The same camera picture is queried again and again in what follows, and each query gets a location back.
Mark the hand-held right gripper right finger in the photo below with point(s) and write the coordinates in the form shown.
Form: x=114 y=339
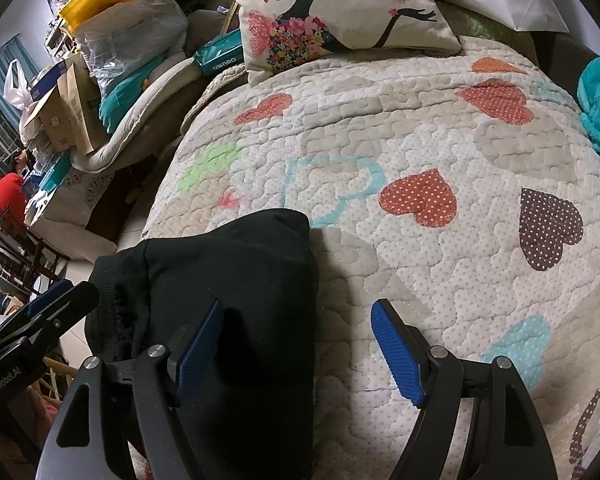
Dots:
x=397 y=355

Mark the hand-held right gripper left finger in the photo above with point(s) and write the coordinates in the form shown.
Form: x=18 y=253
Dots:
x=200 y=355

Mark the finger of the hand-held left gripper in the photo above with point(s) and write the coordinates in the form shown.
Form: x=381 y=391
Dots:
x=72 y=305
x=50 y=297

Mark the black pants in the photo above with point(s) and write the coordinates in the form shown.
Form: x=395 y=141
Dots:
x=260 y=310

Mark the light wooden chair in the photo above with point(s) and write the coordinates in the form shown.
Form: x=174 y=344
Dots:
x=55 y=377

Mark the dark wooden chair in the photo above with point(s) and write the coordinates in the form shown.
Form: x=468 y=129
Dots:
x=20 y=250

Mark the heart-printed quilted blanket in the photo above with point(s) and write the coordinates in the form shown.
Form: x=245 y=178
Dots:
x=430 y=260

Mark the diamond-patterned white mattress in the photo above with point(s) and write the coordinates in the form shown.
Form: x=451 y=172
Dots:
x=75 y=200

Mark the flattened brown cardboard box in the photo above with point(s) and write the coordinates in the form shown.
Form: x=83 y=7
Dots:
x=80 y=105

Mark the white plastic bag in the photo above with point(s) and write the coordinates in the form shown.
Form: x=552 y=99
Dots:
x=15 y=87

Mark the blue and white box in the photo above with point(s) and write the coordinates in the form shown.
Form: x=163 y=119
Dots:
x=47 y=82

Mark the teal soft pack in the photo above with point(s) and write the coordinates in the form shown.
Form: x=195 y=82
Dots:
x=125 y=95

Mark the beige padded cushion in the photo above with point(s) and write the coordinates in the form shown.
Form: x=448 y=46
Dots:
x=165 y=100

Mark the clear plastic bag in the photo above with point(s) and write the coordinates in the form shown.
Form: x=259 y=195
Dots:
x=130 y=40

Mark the green tissue packet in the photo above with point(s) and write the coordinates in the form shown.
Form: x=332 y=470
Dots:
x=220 y=52

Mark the yellow plastic bin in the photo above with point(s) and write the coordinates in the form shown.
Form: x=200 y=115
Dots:
x=95 y=0

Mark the floral figure printed pillow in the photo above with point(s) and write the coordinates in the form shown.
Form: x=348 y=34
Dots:
x=360 y=20

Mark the wooden picture frame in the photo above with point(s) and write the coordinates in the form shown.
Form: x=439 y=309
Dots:
x=230 y=17

